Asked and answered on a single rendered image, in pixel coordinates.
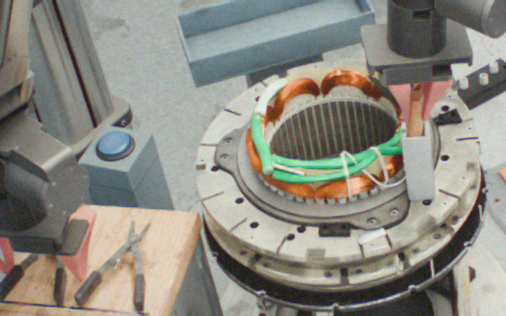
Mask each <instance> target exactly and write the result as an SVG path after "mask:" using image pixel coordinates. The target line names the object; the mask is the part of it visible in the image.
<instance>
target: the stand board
mask: <svg viewBox="0 0 506 316"><path fill-rule="evenodd" d="M79 208H93V209H95V212H96V218H95V222H94V226H93V231H92V234H91V238H90V242H89V248H88V268H87V275H86V277H85V279H84V282H85V281H86V279H87V277H88V276H89V275H90V274H91V272H92V271H93V270H97V269H99V268H100V267H101V266H102V265H103V264H104V263H105V261H106V260H107V259H108V258H110V257H111V256H112V255H113V254H114V253H116V252H117V251H118V250H119V249H120V248H121V247H122V246H123V245H124V243H125V242H126V241H127V240H128V239H127V237H128V233H129V229H130V224H131V220H132V221H136V225H135V234H139V235H140V233H141V232H142V231H143V229H144V228H145V226H146V224H147V223H148V222H152V225H151V228H149V230H148V232H147V233H146V235H145V237H144V238H143V240H142V241H140V245H139V247H140V251H145V254H146V257H147V260H148V265H147V266H143V271H144V277H145V282H146V288H145V304H144V311H139V312H149V313H151V316H170V315H171V311H172V308H173V306H174V303H175V300H176V298H177V294H178V291H179V288H180V286H181V283H182V280H183V277H184V274H186V271H187V268H188V266H189V263H190V259H191V257H192V254H193V251H194V248H195V246H196V242H197V239H198V237H199V234H200V231H201V228H203V224H201V220H200V217H199V213H195V212H179V211H162V210H146V208H130V207H114V206H97V205H82V206H80V207H79ZM35 263H36V261H35ZM35 263H34V264H33V265H32V266H31V267H30V268H29V269H26V270H25V271H24V276H23V277H22V278H21V281H20V282H19V283H18V284H17V285H16V287H15V288H14V289H13V290H12V291H11V293H10V294H8V295H7V296H6V297H5V300H4V301H15V302H26V303H39V304H52V305H57V304H56V302H55V300H54V296H53V292H54V284H55V275H56V269H57V264H56V258H47V257H46V255H44V254H43V255H42V256H41V257H40V260H39V263H38V264H35ZM66 273H67V276H68V277H67V286H66V295H65V301H64V304H63V305H65V306H76V307H79V306H77V305H76V303H75V301H74V298H73V295H74V294H75V292H76V291H77V290H78V289H79V287H81V286H82V285H83V283H84V282H79V281H78V279H77V278H76V277H75V276H74V275H73V274H72V273H71V272H70V270H69V269H68V268H67V267H66ZM102 280H103V282H102V283H101V284H100V286H99V287H97V288H96V289H95V291H94V292H93V293H92V295H91V296H90V298H89V300H88V301H87V302H86V303H85V305H84V306H83V307H89V308H102V309H114V310H126V311H137V309H136V306H135V304H134V298H135V282H136V269H135V265H129V264H122V263H121V260H120V261H119V264H118V267H117V269H116V270H114V269H113V268H112V269H111V270H110V271H109V272H108V273H107V274H105V275H104V276H103V277H102ZM0 316H43V314H31V313H19V312H6V311H0Z"/></svg>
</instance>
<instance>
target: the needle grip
mask: <svg viewBox="0 0 506 316"><path fill-rule="evenodd" d="M422 110H423V95H422V94H421V93H420V92H418V91H411V92H410V117H409V122H407V124H406V137H418V136H423V120H422Z"/></svg>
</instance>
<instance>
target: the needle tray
mask: <svg viewBox="0 0 506 316"><path fill-rule="evenodd" d="M174 18H175V22H176V26H177V30H178V34H179V39H180V42H181V45H182V49H183V52H184V56H186V59H187V62H188V65H189V68H190V72H191V75H192V78H193V81H194V84H195V87H196V89H197V87H201V86H205V85H209V84H213V83H216V82H221V81H225V80H228V79H232V78H235V77H240V76H244V75H245V78H246V83H247V89H248V90H249V89H250V87H252V86H255V85H256V84H258V83H261V84H262V85H263V81H264V80H266V79H268V78H270V77H273V76H275V75H277V76H278V77H279V79H284V78H286V77H289V76H287V72H286V70H289V69H293V68H296V67H299V66H303V65H308V64H312V63H317V62H324V56H323V53H325V52H328V51H332V50H335V49H340V48H344V47H347V46H351V45H355V44H359V43H362V42H361V27H362V26H364V25H375V24H377V21H376V12H375V10H373V8H372V6H371V4H370V2H369V0H226V2H222V3H217V4H214V5H210V6H206V7H203V8H198V9H194V10H190V11H187V12H182V13H178V14H175V15H174Z"/></svg>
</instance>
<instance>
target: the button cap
mask: <svg viewBox="0 0 506 316"><path fill-rule="evenodd" d="M130 145H131V143H130V138H129V136H128V134H126V133H125V132H121V131H113V132H109V133H107V134H105V135H104V136H103V137H101V139H100V141H99V143H97V147H99V150H100V153H101V154H102V155H104V156H118V155H121V154H123V153H124V152H126V151H127V150H128V149H129V148H130Z"/></svg>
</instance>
